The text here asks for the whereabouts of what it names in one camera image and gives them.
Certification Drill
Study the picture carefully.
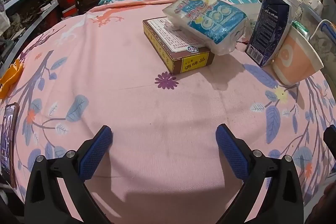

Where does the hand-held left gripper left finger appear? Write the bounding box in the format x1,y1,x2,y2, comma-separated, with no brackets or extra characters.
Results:
24,125,117,224

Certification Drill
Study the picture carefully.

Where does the blue white tissue pack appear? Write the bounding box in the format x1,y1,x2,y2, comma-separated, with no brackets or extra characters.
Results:
162,0,250,55

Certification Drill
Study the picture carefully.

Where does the brown cardboard box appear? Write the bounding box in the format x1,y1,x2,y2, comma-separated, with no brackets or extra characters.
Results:
142,17,215,75

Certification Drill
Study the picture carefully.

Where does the dark blue carton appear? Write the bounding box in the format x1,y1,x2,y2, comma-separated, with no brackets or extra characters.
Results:
245,0,301,67

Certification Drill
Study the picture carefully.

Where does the pink paper cup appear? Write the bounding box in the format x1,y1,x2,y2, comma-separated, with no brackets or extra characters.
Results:
272,27,324,86

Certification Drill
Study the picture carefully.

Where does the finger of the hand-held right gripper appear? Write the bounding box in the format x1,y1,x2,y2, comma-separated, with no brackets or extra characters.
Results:
323,126,336,159

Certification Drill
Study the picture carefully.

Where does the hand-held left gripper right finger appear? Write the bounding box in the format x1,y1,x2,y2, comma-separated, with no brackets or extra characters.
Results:
215,123,305,224

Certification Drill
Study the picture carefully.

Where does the crushed green can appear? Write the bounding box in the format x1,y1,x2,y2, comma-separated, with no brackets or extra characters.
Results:
291,21,311,38

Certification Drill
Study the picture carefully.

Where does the black smartphone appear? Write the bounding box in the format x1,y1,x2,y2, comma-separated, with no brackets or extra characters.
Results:
0,102,20,189

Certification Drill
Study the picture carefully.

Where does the pink floral blanket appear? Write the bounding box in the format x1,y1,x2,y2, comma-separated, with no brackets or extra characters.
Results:
0,0,336,224

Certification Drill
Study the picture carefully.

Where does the orange cloth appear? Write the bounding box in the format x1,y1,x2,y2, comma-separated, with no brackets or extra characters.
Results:
0,59,25,100

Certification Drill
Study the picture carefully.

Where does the clear plastic storage bin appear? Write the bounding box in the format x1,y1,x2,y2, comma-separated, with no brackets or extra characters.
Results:
297,1,336,67

